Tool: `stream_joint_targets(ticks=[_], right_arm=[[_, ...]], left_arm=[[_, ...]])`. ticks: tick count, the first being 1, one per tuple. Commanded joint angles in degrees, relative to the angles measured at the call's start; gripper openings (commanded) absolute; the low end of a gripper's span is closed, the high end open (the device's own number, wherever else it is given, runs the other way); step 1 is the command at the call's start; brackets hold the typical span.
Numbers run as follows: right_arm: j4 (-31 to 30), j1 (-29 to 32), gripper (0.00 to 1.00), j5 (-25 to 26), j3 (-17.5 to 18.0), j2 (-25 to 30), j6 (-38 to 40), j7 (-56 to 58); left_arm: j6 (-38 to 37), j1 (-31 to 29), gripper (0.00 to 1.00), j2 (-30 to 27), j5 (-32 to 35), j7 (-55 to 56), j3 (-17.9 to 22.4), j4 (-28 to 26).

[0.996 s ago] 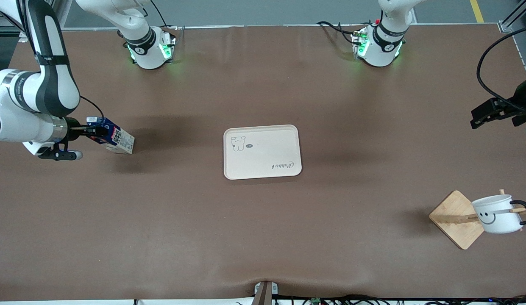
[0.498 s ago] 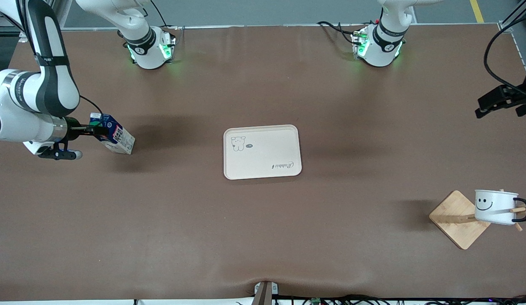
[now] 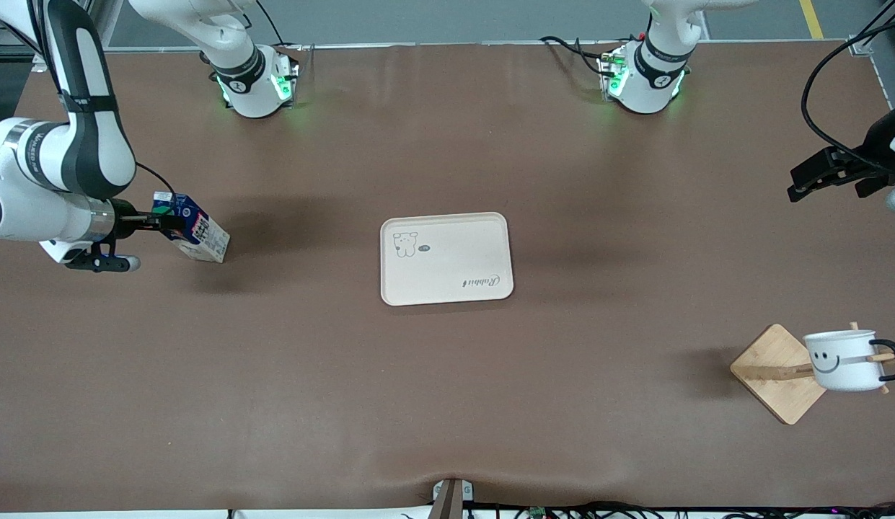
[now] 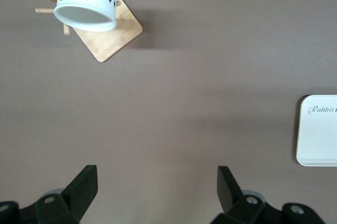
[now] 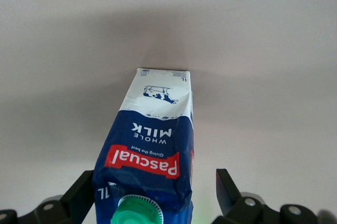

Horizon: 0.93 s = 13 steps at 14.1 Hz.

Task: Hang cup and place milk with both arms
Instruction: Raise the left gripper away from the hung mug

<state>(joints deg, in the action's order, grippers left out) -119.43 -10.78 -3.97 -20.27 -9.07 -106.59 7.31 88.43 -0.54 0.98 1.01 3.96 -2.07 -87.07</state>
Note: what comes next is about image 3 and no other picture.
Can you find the wooden cup hanging rack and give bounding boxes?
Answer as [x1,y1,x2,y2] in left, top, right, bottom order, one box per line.
[730,321,895,426]

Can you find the black right base cable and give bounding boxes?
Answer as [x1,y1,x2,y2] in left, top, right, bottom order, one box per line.
[256,0,304,51]

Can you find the black left base cables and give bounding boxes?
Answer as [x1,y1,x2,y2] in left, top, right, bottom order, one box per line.
[539,36,614,79]

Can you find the blue white milk carton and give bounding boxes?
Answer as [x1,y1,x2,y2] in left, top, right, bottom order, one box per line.
[151,191,231,264]

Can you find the metal table edge bracket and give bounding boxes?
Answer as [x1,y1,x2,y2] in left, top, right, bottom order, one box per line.
[431,478,475,519]

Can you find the white smiley face cup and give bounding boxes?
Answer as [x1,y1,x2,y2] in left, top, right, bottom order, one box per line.
[803,329,895,393]

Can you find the brown table mat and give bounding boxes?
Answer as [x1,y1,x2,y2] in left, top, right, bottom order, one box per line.
[0,40,895,513]

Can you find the cream rabbit print tray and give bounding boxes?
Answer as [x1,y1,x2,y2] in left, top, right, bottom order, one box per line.
[380,212,515,307]

